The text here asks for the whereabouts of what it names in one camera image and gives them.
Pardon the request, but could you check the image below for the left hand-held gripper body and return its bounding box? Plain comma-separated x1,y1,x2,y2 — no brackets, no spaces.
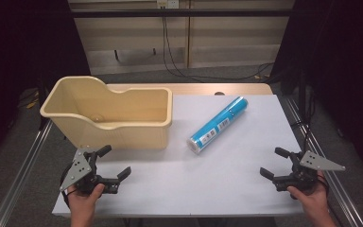
59,147,121,196

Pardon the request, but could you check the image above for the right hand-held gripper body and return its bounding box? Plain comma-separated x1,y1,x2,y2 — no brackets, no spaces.
272,149,347,193

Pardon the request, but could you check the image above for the beige plastic storage bin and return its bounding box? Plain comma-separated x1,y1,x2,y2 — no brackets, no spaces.
40,75,174,150

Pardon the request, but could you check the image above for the blue plastic-wrapped roll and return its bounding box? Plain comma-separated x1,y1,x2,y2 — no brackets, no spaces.
186,96,250,155

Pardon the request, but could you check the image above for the person's right hand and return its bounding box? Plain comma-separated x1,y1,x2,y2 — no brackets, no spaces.
286,171,329,216

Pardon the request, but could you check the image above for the person's left hand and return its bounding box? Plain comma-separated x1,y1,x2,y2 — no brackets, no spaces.
67,183,106,212

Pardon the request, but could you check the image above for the white table mat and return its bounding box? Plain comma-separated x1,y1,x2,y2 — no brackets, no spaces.
51,94,306,218

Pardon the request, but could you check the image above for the black curtain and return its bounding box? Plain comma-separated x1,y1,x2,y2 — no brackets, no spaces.
0,0,92,169
269,0,363,183

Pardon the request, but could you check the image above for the wooden table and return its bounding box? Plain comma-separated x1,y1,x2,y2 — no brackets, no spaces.
106,82,274,96

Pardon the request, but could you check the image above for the black horizontal bar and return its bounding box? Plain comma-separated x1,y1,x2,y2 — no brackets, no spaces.
70,9,293,19

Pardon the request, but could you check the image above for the aluminium frame rail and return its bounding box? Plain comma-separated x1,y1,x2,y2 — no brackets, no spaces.
284,96,363,227
0,118,54,227

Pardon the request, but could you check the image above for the black cable by rail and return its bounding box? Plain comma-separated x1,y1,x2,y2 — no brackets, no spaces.
291,93,317,154

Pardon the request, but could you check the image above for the black hanging wall cable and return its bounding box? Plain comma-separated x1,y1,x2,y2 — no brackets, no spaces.
162,16,276,81

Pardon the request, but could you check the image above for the white wall socket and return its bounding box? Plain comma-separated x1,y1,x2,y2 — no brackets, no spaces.
156,0,181,9

